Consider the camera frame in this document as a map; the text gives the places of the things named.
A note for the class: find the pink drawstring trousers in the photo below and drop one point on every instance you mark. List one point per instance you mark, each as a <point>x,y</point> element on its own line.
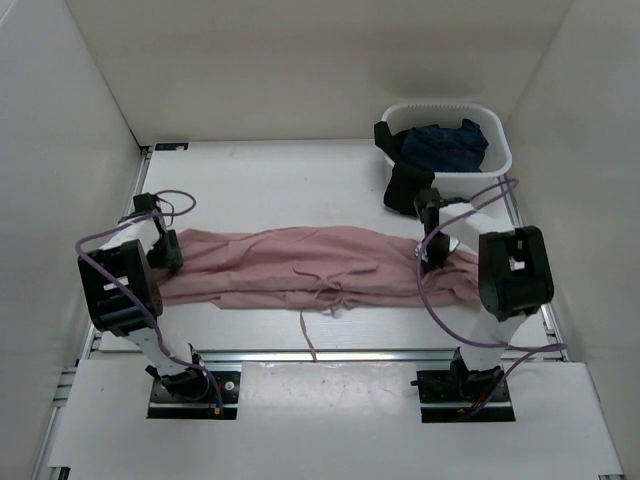
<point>356,288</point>

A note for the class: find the aluminium table frame rail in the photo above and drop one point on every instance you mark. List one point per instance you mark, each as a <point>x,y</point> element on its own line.
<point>323,396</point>

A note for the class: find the blue denim jeans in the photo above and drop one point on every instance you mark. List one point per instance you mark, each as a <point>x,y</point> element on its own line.
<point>446,150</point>

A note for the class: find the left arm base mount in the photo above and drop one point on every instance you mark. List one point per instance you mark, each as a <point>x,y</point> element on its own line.
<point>196,399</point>

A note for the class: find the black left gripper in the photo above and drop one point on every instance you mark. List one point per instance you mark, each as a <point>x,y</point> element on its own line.
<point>171,258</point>

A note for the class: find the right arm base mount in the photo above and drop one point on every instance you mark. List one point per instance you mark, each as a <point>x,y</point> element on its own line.
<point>459,395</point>

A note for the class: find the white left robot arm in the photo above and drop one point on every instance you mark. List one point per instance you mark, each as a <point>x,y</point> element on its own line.
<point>118,270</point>

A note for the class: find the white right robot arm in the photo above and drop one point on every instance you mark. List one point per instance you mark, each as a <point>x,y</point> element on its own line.
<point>513,280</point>

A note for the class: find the white plastic basket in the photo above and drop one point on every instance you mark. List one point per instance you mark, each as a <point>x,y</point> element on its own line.
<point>449,114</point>

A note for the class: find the black garment in basket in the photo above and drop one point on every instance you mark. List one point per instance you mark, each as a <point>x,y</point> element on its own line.
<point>406,180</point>

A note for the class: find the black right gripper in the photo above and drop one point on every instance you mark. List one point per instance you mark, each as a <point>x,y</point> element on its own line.
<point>431,261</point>

